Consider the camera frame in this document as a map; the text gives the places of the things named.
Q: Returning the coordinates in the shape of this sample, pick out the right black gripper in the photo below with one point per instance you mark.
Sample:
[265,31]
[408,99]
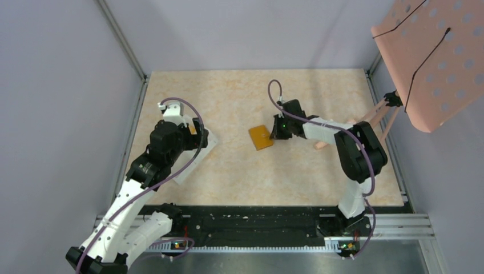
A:
[277,134]

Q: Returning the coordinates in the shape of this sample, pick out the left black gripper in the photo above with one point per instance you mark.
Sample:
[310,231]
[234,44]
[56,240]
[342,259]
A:
[194,140]

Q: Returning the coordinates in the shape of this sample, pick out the tan leather card holder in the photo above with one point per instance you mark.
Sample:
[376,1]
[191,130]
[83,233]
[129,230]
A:
[260,137]

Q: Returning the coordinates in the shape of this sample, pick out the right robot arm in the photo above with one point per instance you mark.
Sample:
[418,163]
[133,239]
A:
[360,153]

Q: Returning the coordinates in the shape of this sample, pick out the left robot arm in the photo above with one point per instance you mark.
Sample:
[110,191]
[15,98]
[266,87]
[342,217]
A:
[111,248]

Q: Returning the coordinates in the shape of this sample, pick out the pink tripod stand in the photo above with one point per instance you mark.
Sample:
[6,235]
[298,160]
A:
[378,112]

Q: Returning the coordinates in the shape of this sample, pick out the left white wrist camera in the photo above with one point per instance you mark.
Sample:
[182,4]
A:
[172,112]

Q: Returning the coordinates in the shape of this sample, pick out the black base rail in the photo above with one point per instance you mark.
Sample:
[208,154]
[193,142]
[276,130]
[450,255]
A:
[263,226]

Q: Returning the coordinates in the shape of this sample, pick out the aluminium frame rail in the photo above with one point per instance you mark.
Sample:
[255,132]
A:
[121,38]

